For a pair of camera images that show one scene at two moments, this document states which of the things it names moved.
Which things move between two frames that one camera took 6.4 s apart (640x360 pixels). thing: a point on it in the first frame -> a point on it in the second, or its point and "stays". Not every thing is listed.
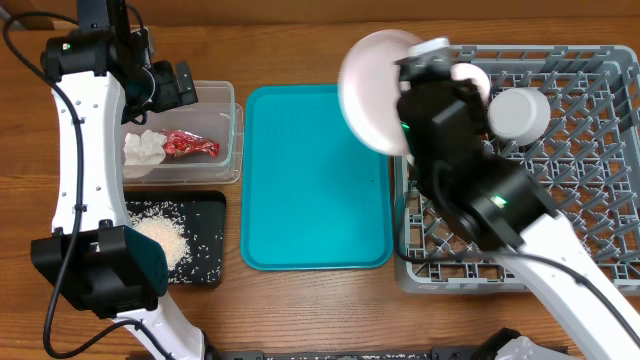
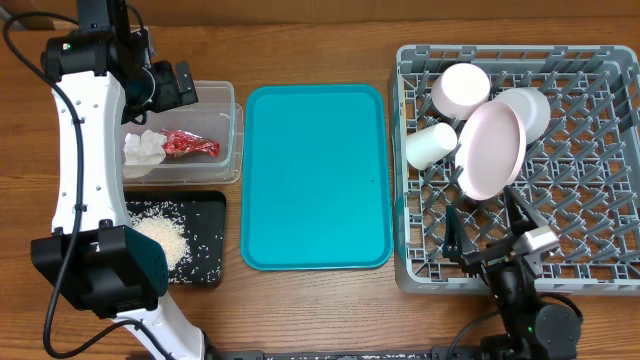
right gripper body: [417, 95] -> [493, 254]
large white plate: [368, 83] -> [490, 150]
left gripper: [165, 72] stays
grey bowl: [519, 115] stays
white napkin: [147, 149] stays
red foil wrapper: [180, 142] stays
